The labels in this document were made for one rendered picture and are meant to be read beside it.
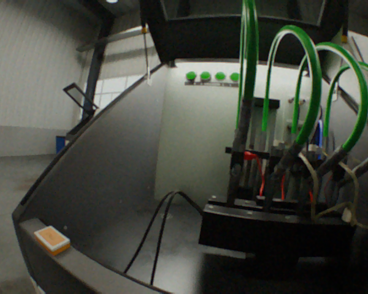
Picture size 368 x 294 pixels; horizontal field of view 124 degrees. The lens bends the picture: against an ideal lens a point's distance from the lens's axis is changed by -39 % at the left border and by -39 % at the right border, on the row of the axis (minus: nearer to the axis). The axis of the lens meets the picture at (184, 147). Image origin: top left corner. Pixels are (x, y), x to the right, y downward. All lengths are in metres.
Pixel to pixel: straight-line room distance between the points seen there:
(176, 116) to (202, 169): 0.24
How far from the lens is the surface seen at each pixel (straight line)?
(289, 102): 0.67
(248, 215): 0.33
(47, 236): 0.27
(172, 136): 0.66
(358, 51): 0.67
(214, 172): 0.63
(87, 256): 0.24
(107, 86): 6.50
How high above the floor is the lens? 1.11
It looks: 3 degrees down
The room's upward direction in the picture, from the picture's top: 6 degrees clockwise
